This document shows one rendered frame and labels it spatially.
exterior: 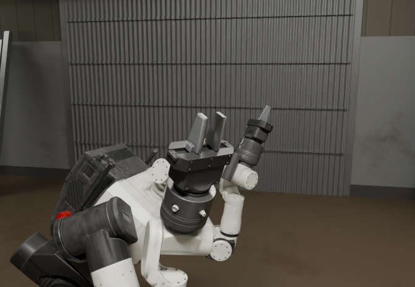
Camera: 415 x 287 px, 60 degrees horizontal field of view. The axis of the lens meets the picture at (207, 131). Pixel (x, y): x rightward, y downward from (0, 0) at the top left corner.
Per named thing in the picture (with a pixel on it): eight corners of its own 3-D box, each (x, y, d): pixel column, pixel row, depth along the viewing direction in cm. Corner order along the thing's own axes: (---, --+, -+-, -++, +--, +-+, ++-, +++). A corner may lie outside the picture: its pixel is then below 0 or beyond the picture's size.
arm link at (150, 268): (152, 225, 63) (141, 297, 64) (200, 228, 65) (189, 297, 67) (147, 212, 69) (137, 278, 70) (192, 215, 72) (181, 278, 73)
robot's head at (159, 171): (142, 177, 98) (160, 153, 95) (167, 181, 105) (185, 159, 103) (153, 194, 94) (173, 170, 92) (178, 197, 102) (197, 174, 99)
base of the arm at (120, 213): (60, 273, 75) (46, 220, 77) (85, 262, 88) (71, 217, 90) (128, 246, 75) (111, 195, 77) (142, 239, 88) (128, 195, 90)
